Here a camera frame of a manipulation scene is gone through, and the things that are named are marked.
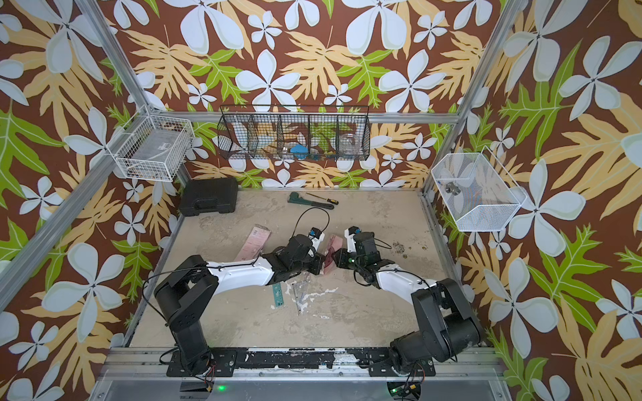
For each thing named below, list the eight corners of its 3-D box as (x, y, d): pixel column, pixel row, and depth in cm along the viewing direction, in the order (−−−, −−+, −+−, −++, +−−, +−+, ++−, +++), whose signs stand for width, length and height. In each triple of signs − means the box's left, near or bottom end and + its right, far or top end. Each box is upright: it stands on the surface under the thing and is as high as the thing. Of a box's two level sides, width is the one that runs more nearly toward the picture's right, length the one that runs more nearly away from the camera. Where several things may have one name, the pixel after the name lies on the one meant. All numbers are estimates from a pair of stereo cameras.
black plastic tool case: (179, 216, 113) (172, 207, 108) (193, 186, 125) (187, 176, 120) (233, 217, 113) (229, 208, 108) (242, 186, 125) (239, 176, 120)
